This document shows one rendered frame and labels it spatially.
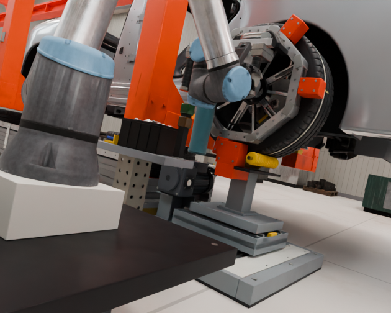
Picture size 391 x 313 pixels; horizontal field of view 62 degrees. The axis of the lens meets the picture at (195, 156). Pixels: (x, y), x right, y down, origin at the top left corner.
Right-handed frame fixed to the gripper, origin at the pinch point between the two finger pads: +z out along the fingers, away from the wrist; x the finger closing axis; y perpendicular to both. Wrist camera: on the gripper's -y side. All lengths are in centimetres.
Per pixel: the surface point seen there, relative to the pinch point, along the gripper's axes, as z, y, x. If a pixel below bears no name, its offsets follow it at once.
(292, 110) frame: 18.5, 9.0, 9.6
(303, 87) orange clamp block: 18.5, -1.0, 12.3
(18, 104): 22, 25, -256
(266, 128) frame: 18.5, 17.7, -0.3
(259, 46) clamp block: -3.5, -10.3, 0.7
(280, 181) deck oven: 802, 73, -315
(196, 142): 6.2, 29.9, -27.4
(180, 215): 21, 69, -39
